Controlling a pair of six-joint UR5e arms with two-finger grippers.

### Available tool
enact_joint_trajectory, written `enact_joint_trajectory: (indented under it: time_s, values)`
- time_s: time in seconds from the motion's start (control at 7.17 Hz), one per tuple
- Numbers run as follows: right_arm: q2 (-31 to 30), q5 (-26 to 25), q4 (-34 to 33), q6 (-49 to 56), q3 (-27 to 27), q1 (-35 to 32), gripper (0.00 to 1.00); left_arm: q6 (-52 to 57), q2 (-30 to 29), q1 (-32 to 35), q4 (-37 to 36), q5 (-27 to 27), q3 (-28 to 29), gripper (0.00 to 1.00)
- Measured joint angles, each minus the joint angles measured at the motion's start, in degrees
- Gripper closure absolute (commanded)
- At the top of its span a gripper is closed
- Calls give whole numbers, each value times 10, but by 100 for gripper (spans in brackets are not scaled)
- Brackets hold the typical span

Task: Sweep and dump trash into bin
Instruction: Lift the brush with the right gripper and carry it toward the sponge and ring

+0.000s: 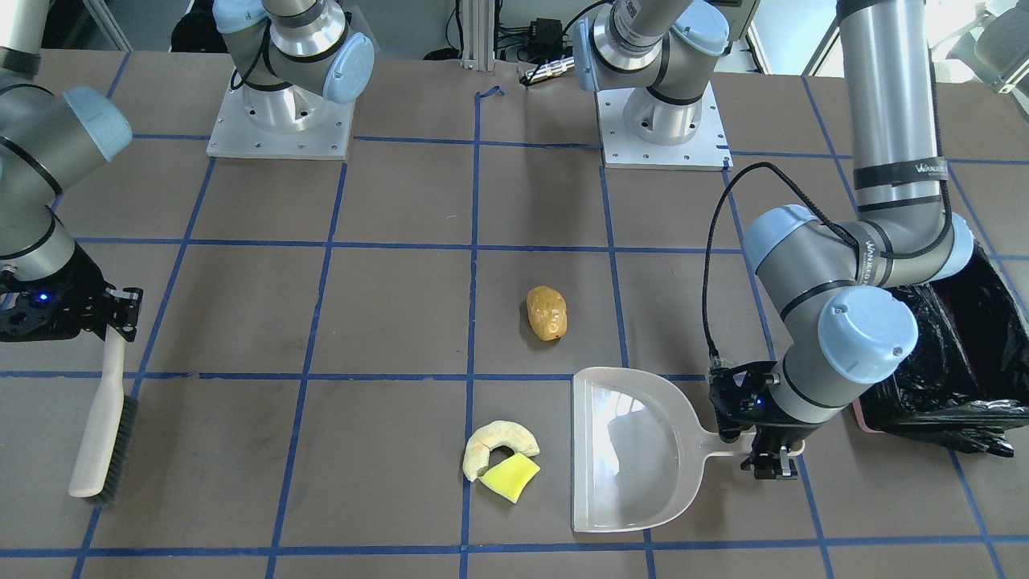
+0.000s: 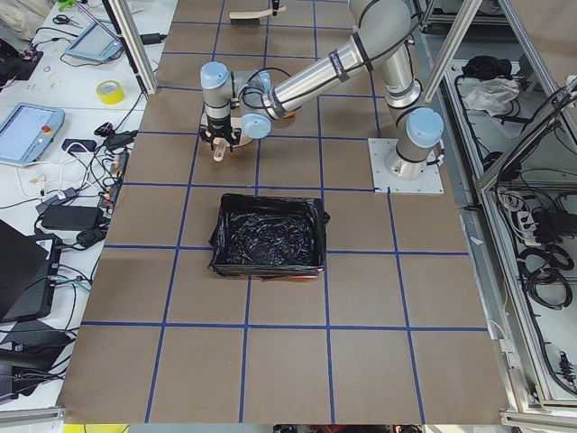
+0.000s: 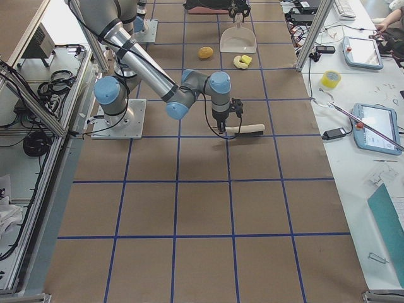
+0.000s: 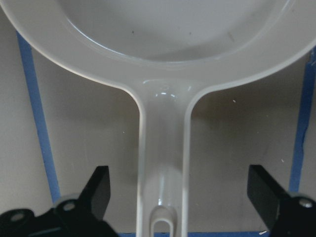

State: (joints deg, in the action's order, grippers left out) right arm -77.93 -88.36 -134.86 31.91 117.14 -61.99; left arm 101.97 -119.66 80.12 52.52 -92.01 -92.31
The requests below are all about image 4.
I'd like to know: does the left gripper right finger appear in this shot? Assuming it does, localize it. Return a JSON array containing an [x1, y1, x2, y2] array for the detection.
[[247, 165, 316, 237]]

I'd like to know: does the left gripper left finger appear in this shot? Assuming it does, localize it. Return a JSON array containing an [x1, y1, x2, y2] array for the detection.
[[0, 166, 118, 237]]

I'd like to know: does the beige plastic dustpan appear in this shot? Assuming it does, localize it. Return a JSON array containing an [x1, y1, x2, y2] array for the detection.
[[0, 0, 316, 237]]

